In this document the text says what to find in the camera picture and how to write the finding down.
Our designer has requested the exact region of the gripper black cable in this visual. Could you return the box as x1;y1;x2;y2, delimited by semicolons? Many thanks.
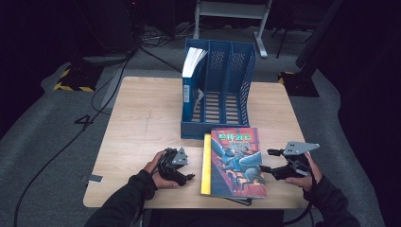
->
283;157;318;226
133;157;165;227

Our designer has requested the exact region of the silver table bracket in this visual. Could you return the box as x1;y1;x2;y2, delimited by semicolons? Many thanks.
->
79;174;105;184

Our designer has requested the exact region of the blue book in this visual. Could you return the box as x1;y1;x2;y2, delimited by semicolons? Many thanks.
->
182;46;209;123

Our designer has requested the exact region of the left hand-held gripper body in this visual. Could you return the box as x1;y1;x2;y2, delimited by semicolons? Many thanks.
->
158;147;190;186

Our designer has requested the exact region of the red illustrated book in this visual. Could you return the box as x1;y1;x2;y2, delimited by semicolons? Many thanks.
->
210;127;268;200

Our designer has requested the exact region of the yellow black striped base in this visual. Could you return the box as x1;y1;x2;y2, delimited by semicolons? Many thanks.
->
277;70;320;98
52;64;103;93

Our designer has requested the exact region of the white metal stand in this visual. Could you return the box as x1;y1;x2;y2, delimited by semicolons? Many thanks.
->
192;0;274;60

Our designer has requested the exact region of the person's right hand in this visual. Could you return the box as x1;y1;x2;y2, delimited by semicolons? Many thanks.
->
284;152;324;193

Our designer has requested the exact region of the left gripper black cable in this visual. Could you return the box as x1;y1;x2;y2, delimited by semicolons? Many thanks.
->
133;157;165;227

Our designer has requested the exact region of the long black floor cable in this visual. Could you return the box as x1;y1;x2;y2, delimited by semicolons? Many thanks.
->
12;56;131;227

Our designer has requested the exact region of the yellow book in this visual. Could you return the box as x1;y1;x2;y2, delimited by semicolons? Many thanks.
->
200;132;213;196

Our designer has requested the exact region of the dark slanted pole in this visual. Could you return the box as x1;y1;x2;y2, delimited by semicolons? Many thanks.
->
295;0;345;69

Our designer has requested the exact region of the person's left hand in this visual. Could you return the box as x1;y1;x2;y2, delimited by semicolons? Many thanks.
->
144;150;180;190

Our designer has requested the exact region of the blue plastic file rack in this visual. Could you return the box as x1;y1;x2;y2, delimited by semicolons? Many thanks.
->
180;38;257;141

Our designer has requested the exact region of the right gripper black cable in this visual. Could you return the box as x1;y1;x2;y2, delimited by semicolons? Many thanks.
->
283;157;318;226

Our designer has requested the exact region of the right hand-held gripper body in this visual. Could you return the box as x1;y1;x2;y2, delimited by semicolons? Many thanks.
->
271;140;321;182

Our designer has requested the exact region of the tangle of floor cables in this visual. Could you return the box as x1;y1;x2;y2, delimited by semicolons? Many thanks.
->
137;26;194;49

